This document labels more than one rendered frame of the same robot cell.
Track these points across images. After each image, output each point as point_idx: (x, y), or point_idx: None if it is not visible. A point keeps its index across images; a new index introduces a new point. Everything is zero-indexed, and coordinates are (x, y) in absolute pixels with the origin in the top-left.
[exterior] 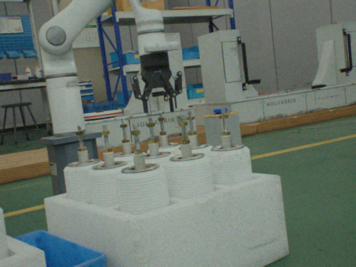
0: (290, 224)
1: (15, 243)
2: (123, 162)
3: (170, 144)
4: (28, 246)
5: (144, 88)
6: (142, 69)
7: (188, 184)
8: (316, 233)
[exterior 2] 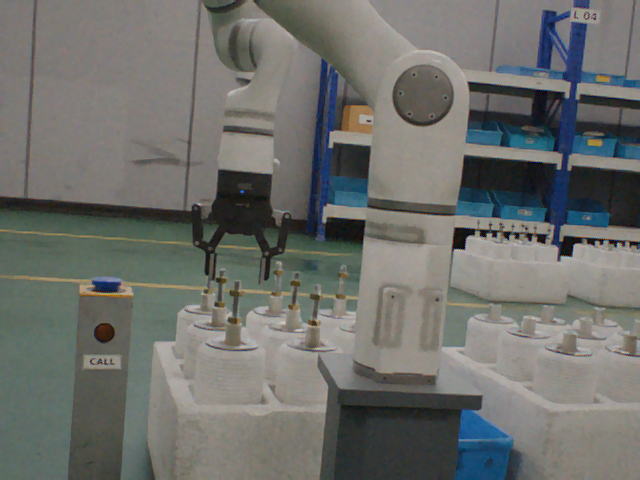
0: (37, 473)
1: (461, 357)
2: (343, 326)
3: (218, 343)
4: (449, 352)
5: (264, 235)
6: (270, 200)
7: None
8: (55, 450)
